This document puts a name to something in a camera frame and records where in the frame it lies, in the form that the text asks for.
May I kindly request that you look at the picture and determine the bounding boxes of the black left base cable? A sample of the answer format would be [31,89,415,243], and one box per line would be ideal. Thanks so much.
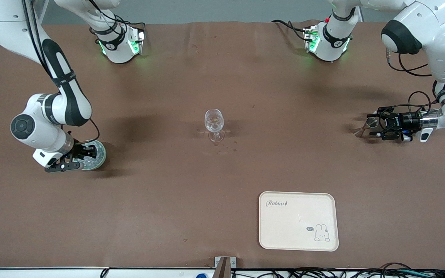
[272,19,312,41]

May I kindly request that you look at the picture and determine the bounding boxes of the clear wine glass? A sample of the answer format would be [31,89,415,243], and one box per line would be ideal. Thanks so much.
[204,109,226,143]

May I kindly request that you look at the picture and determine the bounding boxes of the cream rabbit print tray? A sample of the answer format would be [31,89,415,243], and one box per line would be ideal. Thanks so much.
[258,191,339,252]

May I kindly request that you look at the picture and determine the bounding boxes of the steel double jigger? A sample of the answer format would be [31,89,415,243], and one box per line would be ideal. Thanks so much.
[354,117,379,137]

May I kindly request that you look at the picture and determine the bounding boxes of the metal pole mounting bracket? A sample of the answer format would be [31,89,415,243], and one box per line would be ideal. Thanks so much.
[214,256,236,278]

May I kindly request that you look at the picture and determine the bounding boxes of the black cable bundle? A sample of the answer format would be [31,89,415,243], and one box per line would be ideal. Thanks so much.
[284,263,445,278]

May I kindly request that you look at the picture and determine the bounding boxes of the black right base cable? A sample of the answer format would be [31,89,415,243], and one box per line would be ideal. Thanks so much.
[89,0,146,39]

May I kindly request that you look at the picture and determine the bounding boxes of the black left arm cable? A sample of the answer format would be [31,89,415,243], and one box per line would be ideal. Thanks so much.
[386,48,439,112]

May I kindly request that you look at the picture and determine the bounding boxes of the green ceramic bowl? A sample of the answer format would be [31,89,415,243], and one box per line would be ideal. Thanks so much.
[72,140,107,171]

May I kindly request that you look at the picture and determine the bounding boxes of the black base cable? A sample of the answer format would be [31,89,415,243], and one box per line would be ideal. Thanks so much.
[272,19,312,41]
[89,0,146,39]

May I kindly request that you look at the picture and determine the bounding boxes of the clear ice cubes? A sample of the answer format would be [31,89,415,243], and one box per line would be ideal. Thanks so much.
[82,143,103,169]

